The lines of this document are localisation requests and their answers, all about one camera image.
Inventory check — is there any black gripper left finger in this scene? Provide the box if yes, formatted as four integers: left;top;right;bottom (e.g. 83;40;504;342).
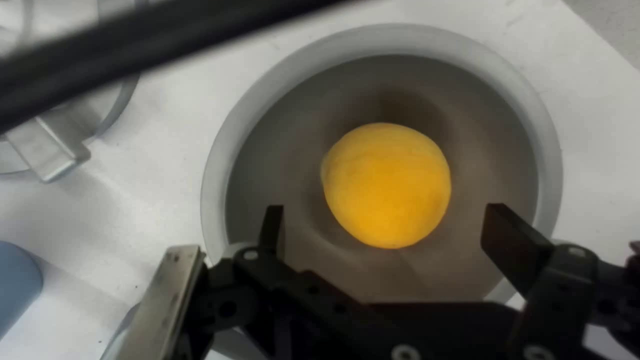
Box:
257;204;284;256

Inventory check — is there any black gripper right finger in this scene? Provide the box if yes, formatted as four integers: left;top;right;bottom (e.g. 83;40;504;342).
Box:
480;204;553;293

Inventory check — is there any round yellow sponge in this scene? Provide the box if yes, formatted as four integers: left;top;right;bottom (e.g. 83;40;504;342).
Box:
320;122;451;249

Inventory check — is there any white toy kitchen unit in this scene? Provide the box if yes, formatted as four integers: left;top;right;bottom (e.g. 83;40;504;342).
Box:
0;0;640;360

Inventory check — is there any grey toy faucet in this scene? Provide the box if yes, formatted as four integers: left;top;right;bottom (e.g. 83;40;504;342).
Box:
0;77;138;182

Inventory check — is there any light blue cup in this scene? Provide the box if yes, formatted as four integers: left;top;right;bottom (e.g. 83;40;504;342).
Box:
0;241;43;337

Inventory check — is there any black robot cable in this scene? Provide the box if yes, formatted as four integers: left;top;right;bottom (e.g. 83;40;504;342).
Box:
0;0;348;136

